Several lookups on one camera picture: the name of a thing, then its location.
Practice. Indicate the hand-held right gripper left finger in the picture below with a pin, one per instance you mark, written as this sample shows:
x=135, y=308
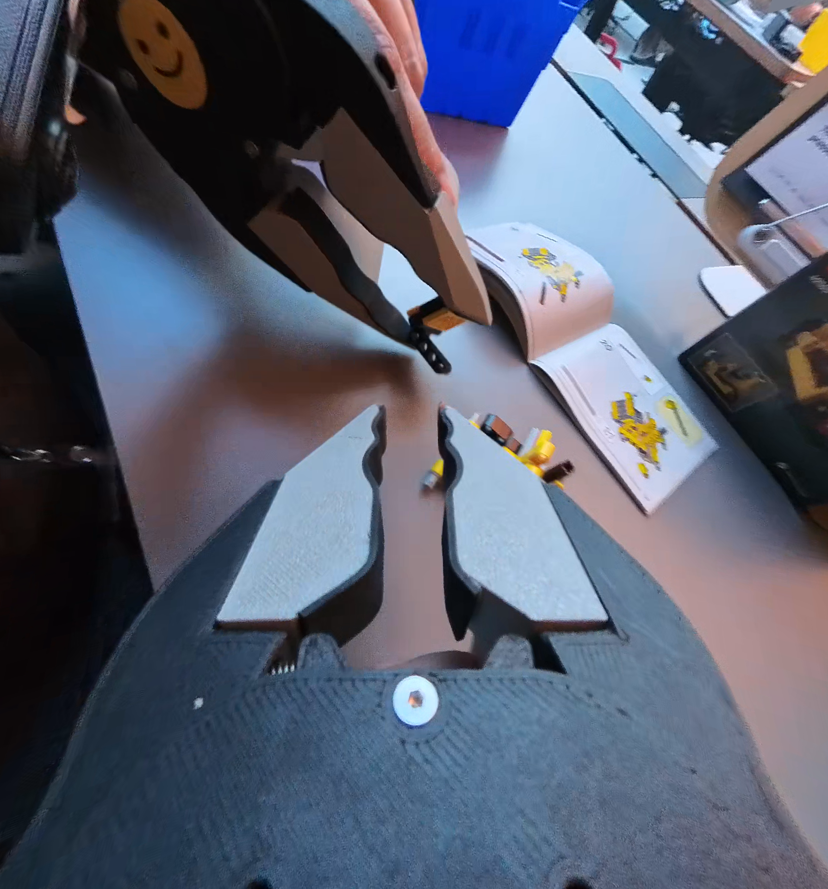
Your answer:
x=309, y=535

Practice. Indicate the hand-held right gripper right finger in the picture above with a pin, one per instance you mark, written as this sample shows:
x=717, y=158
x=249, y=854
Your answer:
x=518, y=542

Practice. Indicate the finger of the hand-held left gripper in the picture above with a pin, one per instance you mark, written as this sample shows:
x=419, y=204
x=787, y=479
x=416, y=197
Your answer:
x=414, y=229
x=296, y=243

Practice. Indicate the small yellow grey lego pin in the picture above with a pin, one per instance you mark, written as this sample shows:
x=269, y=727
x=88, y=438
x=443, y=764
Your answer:
x=433, y=476

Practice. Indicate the yellow and black lego assembly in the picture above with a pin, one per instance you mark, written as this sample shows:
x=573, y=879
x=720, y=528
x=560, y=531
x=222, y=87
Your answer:
x=432, y=348

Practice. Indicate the short dark brown lego piece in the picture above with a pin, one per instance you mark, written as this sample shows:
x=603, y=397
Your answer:
x=559, y=472

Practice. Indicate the yellow lego pieces cluster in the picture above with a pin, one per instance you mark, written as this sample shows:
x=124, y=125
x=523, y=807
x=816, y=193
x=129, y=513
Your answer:
x=532, y=450

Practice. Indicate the lego instruction booklet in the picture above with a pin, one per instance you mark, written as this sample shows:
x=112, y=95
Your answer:
x=573, y=292

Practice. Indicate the dark lego set box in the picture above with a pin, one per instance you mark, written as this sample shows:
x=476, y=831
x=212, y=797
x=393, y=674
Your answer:
x=768, y=389

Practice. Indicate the person's left hand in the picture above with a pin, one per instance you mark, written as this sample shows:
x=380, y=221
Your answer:
x=407, y=41

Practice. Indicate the blue plastic bin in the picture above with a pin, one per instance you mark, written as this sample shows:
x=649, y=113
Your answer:
x=490, y=55

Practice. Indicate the dark grey desk mat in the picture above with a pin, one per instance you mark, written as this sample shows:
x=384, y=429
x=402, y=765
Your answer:
x=636, y=132

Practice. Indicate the person's dark clothing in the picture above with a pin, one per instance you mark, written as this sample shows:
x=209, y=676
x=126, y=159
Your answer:
x=25, y=361

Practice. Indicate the black office chair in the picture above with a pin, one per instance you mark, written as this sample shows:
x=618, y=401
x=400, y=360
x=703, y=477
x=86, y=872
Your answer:
x=698, y=90

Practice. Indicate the computer monitor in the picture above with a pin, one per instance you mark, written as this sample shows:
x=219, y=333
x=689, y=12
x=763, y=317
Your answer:
x=802, y=160

